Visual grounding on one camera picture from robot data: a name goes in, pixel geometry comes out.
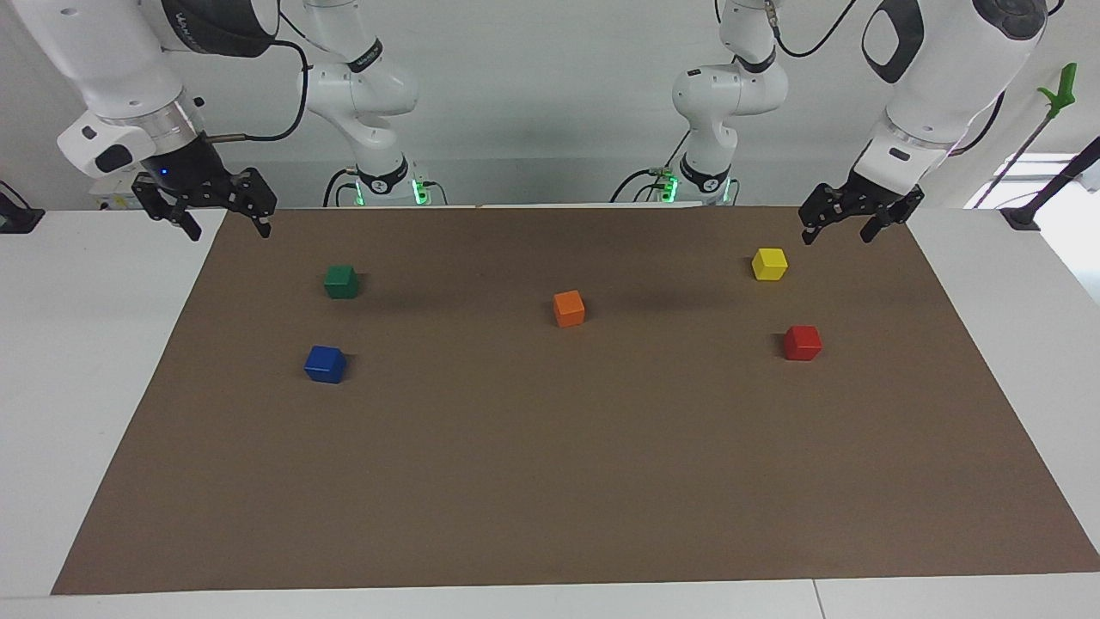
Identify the black table clamp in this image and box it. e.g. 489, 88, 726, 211
0, 179, 46, 235

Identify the red wooden block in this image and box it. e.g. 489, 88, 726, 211
783, 325, 823, 362

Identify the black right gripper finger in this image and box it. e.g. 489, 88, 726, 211
219, 167, 278, 241
131, 172, 204, 242

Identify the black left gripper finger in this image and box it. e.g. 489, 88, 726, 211
798, 182, 852, 247
860, 187, 926, 244

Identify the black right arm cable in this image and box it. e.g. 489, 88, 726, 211
199, 34, 310, 143

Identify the black base cable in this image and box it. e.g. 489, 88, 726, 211
323, 168, 360, 207
610, 129, 693, 204

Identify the blue wooden block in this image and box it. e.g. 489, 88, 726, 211
303, 345, 348, 384

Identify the brown table mat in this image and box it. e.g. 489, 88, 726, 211
50, 205, 1100, 596

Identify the thin metal rod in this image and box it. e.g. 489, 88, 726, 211
971, 107, 1054, 209

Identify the green plastic clip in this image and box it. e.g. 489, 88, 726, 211
1037, 62, 1078, 121

